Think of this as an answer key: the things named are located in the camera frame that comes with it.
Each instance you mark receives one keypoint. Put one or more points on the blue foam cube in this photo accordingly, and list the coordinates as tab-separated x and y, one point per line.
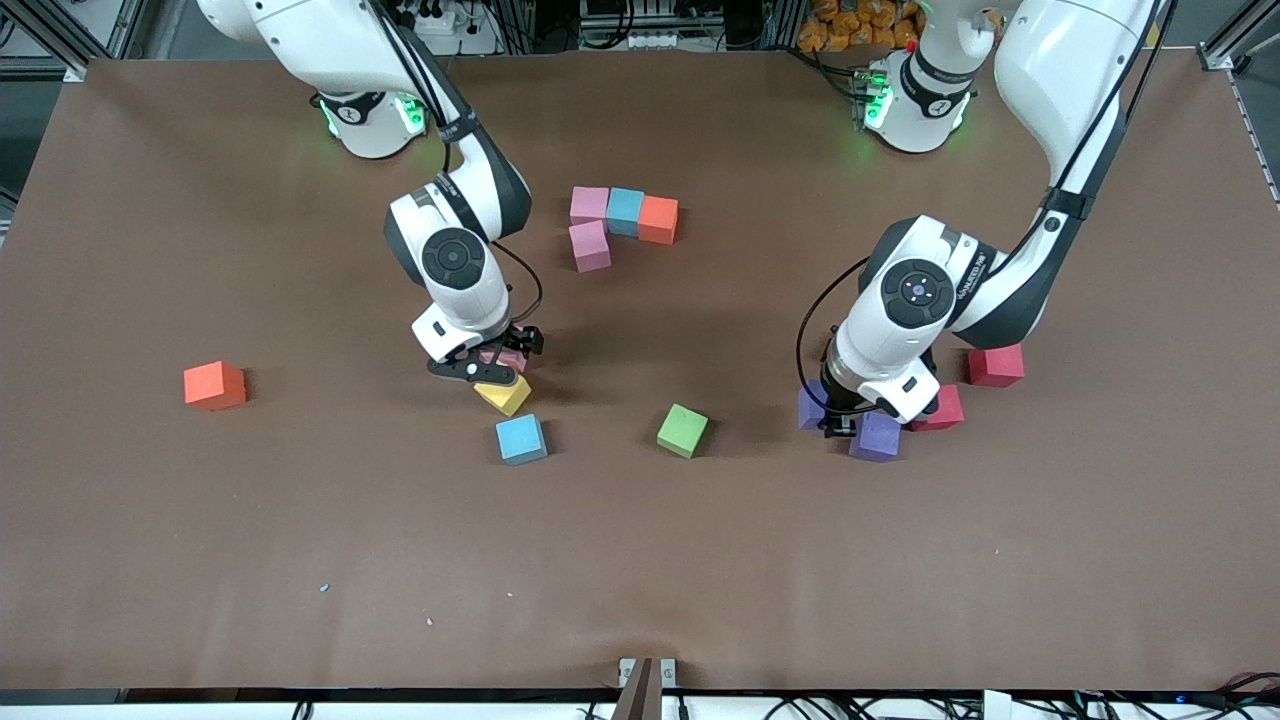
521	441
625	212

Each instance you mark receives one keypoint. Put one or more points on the brown table cover sheet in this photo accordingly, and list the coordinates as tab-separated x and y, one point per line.
640	560

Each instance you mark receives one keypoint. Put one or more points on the green foam cube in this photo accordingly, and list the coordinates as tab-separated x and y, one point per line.
682	431

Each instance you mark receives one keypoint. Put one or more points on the pile of orange objects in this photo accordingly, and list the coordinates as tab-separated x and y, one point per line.
850	30

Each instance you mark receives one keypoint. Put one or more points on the orange foam cube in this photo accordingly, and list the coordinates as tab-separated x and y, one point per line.
658	222
214	387

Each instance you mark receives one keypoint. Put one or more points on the white power strip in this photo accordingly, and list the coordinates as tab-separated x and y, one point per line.
470	35

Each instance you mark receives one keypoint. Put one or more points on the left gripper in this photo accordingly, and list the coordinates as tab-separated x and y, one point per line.
836	404

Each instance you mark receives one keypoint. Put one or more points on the red foam cube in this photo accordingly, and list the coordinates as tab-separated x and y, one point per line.
997	367
948	408

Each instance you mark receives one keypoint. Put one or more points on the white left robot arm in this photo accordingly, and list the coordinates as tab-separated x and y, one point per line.
1060	60

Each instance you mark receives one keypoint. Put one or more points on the white table edge rail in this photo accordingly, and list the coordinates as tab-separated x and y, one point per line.
200	712

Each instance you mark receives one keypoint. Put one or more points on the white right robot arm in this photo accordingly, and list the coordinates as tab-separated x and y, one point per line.
330	40

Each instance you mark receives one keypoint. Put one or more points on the purple foam cube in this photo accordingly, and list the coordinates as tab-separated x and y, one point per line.
880	440
810	405

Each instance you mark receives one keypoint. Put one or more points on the metal equipment rack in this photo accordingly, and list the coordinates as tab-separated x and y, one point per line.
650	20

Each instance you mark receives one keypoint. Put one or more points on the metal table edge bracket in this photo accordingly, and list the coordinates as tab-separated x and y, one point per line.
668	672

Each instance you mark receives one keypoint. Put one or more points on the aluminium frame post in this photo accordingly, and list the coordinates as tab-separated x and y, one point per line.
45	30
1225	50

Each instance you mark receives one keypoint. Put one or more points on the pink foam cube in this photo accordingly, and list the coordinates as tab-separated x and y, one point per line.
510	358
590	247
589	205

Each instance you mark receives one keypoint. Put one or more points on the aluminium table side rail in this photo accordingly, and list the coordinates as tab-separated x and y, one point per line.
1258	140

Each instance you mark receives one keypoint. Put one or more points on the yellow foam cube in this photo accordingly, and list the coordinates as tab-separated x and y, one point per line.
505	397

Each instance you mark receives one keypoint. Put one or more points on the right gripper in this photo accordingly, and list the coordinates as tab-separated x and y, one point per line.
524	341

